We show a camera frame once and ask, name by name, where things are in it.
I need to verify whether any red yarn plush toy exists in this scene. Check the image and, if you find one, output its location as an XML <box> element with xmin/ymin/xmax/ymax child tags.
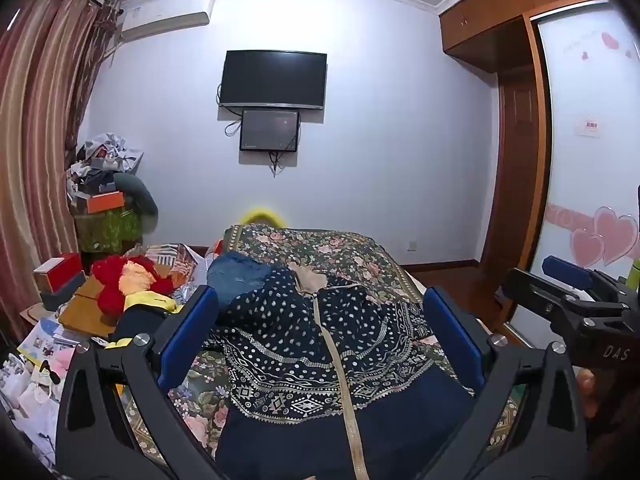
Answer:
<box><xmin>91</xmin><ymin>255</ymin><xmax>175</xmax><ymax>318</ymax></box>

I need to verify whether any red striped curtain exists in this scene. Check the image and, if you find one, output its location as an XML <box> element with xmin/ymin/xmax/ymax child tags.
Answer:
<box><xmin>1</xmin><ymin>0</ymin><xmax>120</xmax><ymax>341</ymax></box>

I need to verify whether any grey pillow on pile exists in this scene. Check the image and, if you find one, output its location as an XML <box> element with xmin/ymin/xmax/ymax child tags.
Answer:
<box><xmin>113</xmin><ymin>172</ymin><xmax>158</xmax><ymax>218</ymax></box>

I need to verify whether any wooden wardrobe with glass door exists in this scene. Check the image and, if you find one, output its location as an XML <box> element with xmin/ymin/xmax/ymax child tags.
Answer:
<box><xmin>438</xmin><ymin>0</ymin><xmax>640</xmax><ymax>351</ymax></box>

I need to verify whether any person's right hand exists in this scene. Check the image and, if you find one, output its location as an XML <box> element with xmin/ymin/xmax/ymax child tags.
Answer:
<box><xmin>576</xmin><ymin>368</ymin><xmax>600</xmax><ymax>419</ymax></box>

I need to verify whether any small black wall monitor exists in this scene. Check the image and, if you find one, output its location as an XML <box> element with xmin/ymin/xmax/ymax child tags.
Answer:
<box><xmin>240</xmin><ymin>108</ymin><xmax>299</xmax><ymax>153</ymax></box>

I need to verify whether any red and white box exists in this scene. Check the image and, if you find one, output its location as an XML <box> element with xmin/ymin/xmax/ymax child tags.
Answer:
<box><xmin>32</xmin><ymin>252</ymin><xmax>84</xmax><ymax>292</ymax></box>

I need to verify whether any blue denim garment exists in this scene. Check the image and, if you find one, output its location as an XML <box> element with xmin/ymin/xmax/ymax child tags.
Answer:
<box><xmin>206</xmin><ymin>252</ymin><xmax>271</xmax><ymax>309</ymax></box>

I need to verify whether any large black wall television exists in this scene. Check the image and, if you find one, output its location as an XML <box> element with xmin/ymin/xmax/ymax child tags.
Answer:
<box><xmin>219</xmin><ymin>50</ymin><xmax>328</xmax><ymax>110</ymax></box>

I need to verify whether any floral green bedspread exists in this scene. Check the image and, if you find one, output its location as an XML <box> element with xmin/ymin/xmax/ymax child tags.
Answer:
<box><xmin>119</xmin><ymin>222</ymin><xmax>522</xmax><ymax>466</ymax></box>

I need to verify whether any yellow round object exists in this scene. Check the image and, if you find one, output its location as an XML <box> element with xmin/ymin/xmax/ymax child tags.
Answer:
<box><xmin>240</xmin><ymin>207</ymin><xmax>286</xmax><ymax>229</ymax></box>

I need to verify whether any white air conditioner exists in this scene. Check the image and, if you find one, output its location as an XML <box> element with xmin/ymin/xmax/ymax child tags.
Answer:
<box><xmin>120</xmin><ymin>0</ymin><xmax>215</xmax><ymax>42</ymax></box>

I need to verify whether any brown cardboard box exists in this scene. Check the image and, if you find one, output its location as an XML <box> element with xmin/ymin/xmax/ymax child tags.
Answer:
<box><xmin>58</xmin><ymin>275</ymin><xmax>117</xmax><ymax>339</ymax></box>

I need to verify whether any navy patterned hooded garment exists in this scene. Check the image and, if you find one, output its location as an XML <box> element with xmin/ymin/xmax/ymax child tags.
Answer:
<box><xmin>210</xmin><ymin>264</ymin><xmax>474</xmax><ymax>479</ymax></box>

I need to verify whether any orange box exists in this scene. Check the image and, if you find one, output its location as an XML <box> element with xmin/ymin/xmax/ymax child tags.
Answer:
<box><xmin>87</xmin><ymin>191</ymin><xmax>125</xmax><ymax>214</ymax></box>

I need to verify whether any green patterned storage box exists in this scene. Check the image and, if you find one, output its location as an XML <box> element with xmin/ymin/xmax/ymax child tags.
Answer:
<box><xmin>74</xmin><ymin>207</ymin><xmax>142</xmax><ymax>254</ymax></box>

